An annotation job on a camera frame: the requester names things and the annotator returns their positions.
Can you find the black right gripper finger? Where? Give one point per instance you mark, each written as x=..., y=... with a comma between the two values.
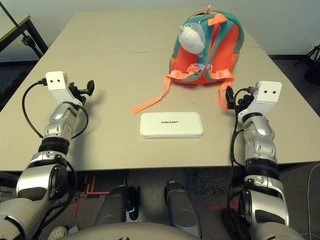
x=230, y=98

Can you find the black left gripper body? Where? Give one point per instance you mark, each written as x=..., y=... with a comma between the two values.
x=79, y=93

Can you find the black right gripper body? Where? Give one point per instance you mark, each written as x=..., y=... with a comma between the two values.
x=242, y=101

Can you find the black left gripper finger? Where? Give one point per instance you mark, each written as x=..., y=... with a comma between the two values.
x=90, y=87

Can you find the orange and teal backpack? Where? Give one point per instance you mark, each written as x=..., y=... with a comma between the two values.
x=225, y=52

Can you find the white pencil case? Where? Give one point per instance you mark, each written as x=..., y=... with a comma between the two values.
x=172, y=128

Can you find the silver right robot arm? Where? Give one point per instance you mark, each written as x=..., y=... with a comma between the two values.
x=260, y=135

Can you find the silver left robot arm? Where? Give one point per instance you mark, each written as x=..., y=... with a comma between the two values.
x=57, y=117

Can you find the black framed side table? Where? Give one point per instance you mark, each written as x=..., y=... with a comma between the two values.
x=37, y=37

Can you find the grey white plush toy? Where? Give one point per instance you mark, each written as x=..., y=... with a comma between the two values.
x=191, y=37

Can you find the black rod with clamp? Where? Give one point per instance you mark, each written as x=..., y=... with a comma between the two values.
x=27, y=40

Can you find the black tripod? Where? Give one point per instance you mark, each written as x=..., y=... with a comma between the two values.
x=312, y=75

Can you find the grey robot left leg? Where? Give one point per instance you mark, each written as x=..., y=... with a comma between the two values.
x=112, y=207

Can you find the grey robot leg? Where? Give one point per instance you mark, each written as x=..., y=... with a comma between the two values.
x=112, y=207
x=182, y=207

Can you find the grey robot right leg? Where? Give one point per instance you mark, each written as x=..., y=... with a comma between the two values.
x=182, y=207

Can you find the black object with cyan trim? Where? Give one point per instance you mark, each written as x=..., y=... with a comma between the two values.
x=132, y=207

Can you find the small grey box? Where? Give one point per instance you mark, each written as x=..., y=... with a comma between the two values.
x=73, y=229

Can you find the white perforated clog shoe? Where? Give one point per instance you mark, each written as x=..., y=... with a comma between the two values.
x=57, y=233

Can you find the grey robot torso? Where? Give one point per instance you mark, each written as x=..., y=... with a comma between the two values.
x=130, y=232

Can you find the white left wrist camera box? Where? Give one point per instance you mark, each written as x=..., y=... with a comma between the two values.
x=56, y=81

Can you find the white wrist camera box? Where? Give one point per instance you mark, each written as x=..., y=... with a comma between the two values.
x=268, y=92
x=56, y=81

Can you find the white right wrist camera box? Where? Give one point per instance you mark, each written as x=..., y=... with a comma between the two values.
x=268, y=92

